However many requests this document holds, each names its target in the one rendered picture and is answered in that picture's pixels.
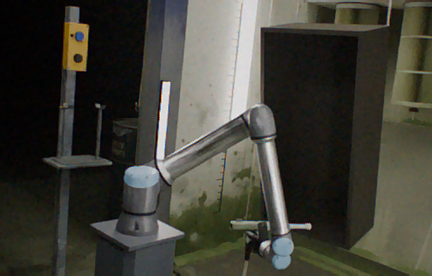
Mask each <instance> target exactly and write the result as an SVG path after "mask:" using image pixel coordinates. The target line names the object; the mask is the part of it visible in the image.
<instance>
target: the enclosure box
mask: <svg viewBox="0 0 432 276"><path fill-rule="evenodd" d="M389 31H390V26H385V25H358V24H308V23H290V24H280V25H269V26H264V27H260V103H262V104H265V105H266V106H267V107H268V108H269V109H271V111H272V113H273V120H274V123H275V128H276V132H277V136H276V137H275V139H274V143H275V149H276V153H277V158H278V166H279V174H280V180H281V183H282V188H283V193H284V198H285V206H286V215H287V219H288V224H310V225H311V226H312V228H311V229H310V230H306V229H291V231H292V232H297V233H299V234H301V235H304V236H306V237H308V238H315V239H317V240H319V241H322V242H325V243H327V244H329V245H335V246H338V247H339V248H342V249H344V250H347V251H350V249H351V248H352V247H353V246H354V245H356V244H357V242H358V241H359V240H360V239H361V238H363V236H364V235H365V234H366V233H367V232H368V231H369V230H370V229H371V228H373V227H374V215H375V206H376V187H377V178H378V168H379V160H380V150H381V132H382V114H383V104H384V95H385V85H386V77H387V58H388V49H389V46H388V40H389Z"/></svg>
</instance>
